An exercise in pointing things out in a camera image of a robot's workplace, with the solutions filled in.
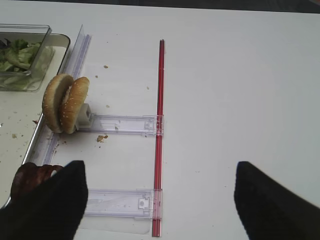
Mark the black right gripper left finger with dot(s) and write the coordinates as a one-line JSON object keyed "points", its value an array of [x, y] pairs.
{"points": [[53, 210]]}

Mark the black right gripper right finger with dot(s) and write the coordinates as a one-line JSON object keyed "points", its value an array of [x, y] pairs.
{"points": [[269, 211]]}

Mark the brown meat patties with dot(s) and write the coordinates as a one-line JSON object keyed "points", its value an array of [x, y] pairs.
{"points": [[29, 176]]}

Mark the green lettuce leaves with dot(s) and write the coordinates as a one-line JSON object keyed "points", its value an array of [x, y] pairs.
{"points": [[23, 65]]}

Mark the white pusher block top buns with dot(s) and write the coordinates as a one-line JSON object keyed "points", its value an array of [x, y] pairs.
{"points": [[85, 117]]}

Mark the clear pusher track lower right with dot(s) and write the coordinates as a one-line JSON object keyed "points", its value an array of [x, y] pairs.
{"points": [[139, 203]]}

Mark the clear pusher track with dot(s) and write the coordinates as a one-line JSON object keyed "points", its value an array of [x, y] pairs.
{"points": [[146, 125], [139, 203]]}

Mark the white rectangular metal tray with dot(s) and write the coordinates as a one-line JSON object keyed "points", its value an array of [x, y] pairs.
{"points": [[21, 118]]}

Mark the clear pusher track upper right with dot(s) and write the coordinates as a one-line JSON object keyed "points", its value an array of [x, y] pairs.
{"points": [[146, 125]]}

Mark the sesame top bun right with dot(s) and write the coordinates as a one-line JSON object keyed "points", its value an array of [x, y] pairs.
{"points": [[72, 101]]}

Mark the sesame bun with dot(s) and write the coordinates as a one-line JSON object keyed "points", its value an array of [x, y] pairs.
{"points": [[52, 100], [72, 101]]}

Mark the sesame top bun left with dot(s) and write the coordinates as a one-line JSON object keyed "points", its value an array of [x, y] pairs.
{"points": [[52, 100]]}

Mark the clear plastic salad container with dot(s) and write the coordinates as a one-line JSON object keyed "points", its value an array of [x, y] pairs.
{"points": [[30, 32]]}

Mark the right red rail strip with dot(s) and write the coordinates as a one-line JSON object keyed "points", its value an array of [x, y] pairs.
{"points": [[156, 221]]}

